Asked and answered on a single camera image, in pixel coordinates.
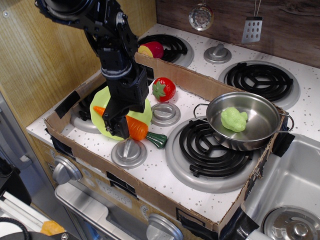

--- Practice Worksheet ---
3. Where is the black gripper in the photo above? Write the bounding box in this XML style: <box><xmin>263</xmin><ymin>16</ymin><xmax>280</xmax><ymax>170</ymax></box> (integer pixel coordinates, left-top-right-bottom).
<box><xmin>102</xmin><ymin>63</ymin><xmax>149</xmax><ymax>139</ymax></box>

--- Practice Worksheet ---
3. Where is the orange toy carrot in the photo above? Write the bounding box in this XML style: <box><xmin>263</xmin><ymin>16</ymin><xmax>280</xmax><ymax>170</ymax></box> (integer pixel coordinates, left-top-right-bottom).
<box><xmin>90</xmin><ymin>105</ymin><xmax>167</xmax><ymax>149</ymax></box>

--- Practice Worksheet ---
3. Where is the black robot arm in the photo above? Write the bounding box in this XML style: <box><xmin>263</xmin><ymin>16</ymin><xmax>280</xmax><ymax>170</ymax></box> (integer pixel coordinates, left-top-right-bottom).
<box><xmin>35</xmin><ymin>0</ymin><xmax>149</xmax><ymax>139</ymax></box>

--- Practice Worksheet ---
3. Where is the light green plastic plate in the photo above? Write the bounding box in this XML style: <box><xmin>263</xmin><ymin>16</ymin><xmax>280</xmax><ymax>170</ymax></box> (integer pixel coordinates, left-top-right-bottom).
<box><xmin>90</xmin><ymin>86</ymin><xmax>153</xmax><ymax>141</ymax></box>

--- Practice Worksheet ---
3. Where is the silver front stove knob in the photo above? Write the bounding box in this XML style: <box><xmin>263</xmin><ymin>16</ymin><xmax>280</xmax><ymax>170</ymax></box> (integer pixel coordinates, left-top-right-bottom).
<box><xmin>111</xmin><ymin>138</ymin><xmax>147</xmax><ymax>169</ymax></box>

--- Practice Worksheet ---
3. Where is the silver stove knob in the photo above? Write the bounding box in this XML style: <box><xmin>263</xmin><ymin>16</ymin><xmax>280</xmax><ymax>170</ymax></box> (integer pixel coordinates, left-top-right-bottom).
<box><xmin>151</xmin><ymin>102</ymin><xmax>181</xmax><ymax>127</ymax></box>
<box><xmin>111</xmin><ymin>138</ymin><xmax>147</xmax><ymax>169</ymax></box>
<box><xmin>203</xmin><ymin>43</ymin><xmax>232</xmax><ymax>64</ymax></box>

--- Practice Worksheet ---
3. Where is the front left black burner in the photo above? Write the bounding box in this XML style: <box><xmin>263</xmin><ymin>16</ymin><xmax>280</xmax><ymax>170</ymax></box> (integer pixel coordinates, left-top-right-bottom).
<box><xmin>70</xmin><ymin>80</ymin><xmax>107</xmax><ymax>134</ymax></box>

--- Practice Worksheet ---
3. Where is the black burner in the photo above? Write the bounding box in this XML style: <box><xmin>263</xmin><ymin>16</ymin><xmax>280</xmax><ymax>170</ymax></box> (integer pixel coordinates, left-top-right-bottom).
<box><xmin>218</xmin><ymin>60</ymin><xmax>301</xmax><ymax>110</ymax></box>
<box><xmin>70</xmin><ymin>80</ymin><xmax>107</xmax><ymax>134</ymax></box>
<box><xmin>165</xmin><ymin>117</ymin><xmax>261</xmax><ymax>194</ymax></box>
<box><xmin>138</xmin><ymin>34</ymin><xmax>194</xmax><ymax>68</ymax></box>

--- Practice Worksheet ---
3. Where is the silver middle stove knob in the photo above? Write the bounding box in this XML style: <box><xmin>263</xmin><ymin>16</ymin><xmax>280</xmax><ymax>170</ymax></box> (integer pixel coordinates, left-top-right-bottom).
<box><xmin>151</xmin><ymin>102</ymin><xmax>181</xmax><ymax>127</ymax></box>

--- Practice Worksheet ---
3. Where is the brown cardboard fence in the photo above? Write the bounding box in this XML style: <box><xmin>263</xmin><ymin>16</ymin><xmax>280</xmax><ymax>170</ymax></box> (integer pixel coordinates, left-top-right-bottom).
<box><xmin>44</xmin><ymin>53</ymin><xmax>280</xmax><ymax>233</ymax></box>

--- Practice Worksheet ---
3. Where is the red toy strawberry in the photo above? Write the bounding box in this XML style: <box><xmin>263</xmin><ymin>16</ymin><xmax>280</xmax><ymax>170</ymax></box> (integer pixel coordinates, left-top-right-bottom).
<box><xmin>152</xmin><ymin>77</ymin><xmax>176</xmax><ymax>102</ymax></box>

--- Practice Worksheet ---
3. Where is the oven clock display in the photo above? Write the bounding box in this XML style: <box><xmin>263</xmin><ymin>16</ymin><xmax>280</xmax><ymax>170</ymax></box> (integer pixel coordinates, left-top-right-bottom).
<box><xmin>95</xmin><ymin>178</ymin><xmax>132</xmax><ymax>209</ymax></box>

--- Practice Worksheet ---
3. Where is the left silver oven dial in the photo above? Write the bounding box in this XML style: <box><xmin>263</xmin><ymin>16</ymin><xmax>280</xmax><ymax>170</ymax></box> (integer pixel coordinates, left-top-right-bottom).
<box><xmin>52</xmin><ymin>155</ymin><xmax>83</xmax><ymax>185</ymax></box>

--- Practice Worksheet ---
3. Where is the silver oven dial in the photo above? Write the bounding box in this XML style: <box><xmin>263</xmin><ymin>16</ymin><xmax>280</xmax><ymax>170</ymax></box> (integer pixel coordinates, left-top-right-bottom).
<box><xmin>52</xmin><ymin>155</ymin><xmax>83</xmax><ymax>185</ymax></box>
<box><xmin>146</xmin><ymin>213</ymin><xmax>184</xmax><ymax>240</ymax></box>

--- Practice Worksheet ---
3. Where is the red yellow toy fruit half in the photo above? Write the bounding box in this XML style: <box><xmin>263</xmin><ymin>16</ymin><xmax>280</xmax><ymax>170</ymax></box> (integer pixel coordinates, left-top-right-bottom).
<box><xmin>138</xmin><ymin>41</ymin><xmax>164</xmax><ymax>59</ymax></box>

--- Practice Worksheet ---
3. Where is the front right black burner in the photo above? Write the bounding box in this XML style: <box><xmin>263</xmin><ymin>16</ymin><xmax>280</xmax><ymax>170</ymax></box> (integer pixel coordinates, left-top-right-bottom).
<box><xmin>165</xmin><ymin>117</ymin><xmax>261</xmax><ymax>194</ymax></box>

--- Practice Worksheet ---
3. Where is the back left black burner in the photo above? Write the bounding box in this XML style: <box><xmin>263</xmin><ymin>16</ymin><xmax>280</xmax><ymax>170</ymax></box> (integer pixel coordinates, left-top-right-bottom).
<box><xmin>138</xmin><ymin>34</ymin><xmax>194</xmax><ymax>68</ymax></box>

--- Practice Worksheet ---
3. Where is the right silver oven dial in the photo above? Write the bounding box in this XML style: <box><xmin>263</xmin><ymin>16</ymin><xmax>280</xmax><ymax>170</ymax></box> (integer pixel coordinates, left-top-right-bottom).
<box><xmin>146</xmin><ymin>213</ymin><xmax>184</xmax><ymax>240</ymax></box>

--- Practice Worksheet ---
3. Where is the green toy lettuce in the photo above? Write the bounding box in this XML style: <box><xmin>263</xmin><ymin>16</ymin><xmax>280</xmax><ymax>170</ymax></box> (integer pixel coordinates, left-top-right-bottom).
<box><xmin>220</xmin><ymin>107</ymin><xmax>248</xmax><ymax>133</ymax></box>

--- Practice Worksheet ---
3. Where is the black device left edge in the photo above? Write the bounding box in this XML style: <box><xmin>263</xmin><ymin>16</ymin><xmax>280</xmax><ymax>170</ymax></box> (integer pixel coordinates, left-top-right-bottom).
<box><xmin>0</xmin><ymin>157</ymin><xmax>32</xmax><ymax>206</ymax></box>

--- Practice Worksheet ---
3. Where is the silver back stove knob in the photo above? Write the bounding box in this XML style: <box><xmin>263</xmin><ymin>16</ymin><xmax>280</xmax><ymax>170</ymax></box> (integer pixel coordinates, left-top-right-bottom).
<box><xmin>203</xmin><ymin>43</ymin><xmax>232</xmax><ymax>64</ymax></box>

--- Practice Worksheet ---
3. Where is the orange object bottom left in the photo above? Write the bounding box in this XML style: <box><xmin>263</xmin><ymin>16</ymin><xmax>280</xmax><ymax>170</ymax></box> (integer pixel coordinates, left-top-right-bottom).
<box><xmin>40</xmin><ymin>220</ymin><xmax>65</xmax><ymax>236</ymax></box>

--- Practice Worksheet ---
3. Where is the hanging metal strainer ladle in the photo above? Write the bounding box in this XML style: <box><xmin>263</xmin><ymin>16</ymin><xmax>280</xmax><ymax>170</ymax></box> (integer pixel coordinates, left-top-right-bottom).
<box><xmin>188</xmin><ymin>0</ymin><xmax>214</xmax><ymax>32</ymax></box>

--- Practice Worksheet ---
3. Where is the stainless steel pan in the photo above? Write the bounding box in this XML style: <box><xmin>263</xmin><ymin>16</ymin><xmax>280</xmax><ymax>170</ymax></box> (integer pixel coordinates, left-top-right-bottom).
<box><xmin>193</xmin><ymin>92</ymin><xmax>295</xmax><ymax>151</ymax></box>

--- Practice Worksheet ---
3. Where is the back right black burner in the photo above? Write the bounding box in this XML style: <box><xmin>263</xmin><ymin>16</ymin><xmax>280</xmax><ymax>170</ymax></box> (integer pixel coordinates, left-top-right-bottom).
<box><xmin>218</xmin><ymin>60</ymin><xmax>301</xmax><ymax>110</ymax></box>

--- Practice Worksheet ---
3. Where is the hanging metal spatula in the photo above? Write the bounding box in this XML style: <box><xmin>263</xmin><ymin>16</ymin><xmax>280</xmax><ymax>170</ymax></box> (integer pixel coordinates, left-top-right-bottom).
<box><xmin>241</xmin><ymin>0</ymin><xmax>263</xmax><ymax>45</ymax></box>

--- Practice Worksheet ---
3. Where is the silver sink basin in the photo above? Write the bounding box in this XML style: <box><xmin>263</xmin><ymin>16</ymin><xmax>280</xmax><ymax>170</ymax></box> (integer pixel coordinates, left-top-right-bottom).
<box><xmin>244</xmin><ymin>134</ymin><xmax>320</xmax><ymax>240</ymax></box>

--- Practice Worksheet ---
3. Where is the silver sink drain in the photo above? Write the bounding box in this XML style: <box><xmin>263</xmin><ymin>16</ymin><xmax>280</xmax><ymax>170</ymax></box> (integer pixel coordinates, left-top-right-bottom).
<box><xmin>261</xmin><ymin>206</ymin><xmax>320</xmax><ymax>240</ymax></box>

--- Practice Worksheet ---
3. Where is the silver oven door handle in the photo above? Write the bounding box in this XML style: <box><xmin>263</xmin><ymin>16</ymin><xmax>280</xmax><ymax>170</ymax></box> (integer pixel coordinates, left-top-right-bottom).
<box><xmin>55</xmin><ymin>183</ymin><xmax>159</xmax><ymax>240</ymax></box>

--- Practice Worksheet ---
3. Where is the black cable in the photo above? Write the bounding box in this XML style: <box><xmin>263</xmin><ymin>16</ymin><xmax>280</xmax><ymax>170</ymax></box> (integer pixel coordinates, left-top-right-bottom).
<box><xmin>0</xmin><ymin>216</ymin><xmax>31</xmax><ymax>240</ymax></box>

